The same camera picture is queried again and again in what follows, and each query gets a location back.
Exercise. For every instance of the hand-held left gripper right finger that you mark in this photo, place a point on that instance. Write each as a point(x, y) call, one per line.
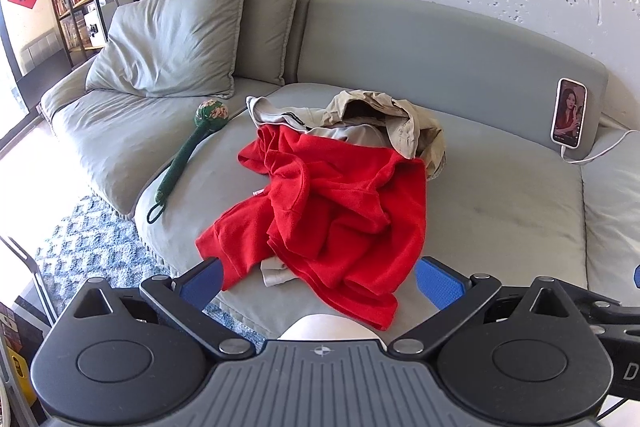
point(440, 282)

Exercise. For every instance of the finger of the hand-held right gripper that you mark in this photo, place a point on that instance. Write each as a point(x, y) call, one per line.
point(637, 274)

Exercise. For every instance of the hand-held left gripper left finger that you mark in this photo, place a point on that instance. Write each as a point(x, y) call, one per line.
point(202, 281)

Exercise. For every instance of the khaki cargo pants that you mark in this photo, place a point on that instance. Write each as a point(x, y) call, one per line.
point(400, 127)

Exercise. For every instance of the grey sofa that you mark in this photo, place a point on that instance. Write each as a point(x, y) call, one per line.
point(500, 207)

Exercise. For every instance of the blue white patterned rug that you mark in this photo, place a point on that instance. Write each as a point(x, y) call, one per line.
point(90, 247)

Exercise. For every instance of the red fleece garment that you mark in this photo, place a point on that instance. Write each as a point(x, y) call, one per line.
point(340, 217)

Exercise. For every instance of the person's left leg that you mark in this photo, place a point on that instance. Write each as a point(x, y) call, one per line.
point(325, 327)

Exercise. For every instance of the green massage hammer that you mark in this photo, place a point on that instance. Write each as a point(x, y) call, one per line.
point(182, 157)

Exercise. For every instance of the white smartphone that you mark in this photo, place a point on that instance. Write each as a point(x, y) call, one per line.
point(569, 112)

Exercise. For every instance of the light beige garment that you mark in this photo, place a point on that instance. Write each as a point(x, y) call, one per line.
point(265, 109)

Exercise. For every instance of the large grey pillow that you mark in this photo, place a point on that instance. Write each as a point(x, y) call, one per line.
point(272, 17)
point(165, 42)

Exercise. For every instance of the grey metal frame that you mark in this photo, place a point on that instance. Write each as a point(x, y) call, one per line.
point(30, 264)

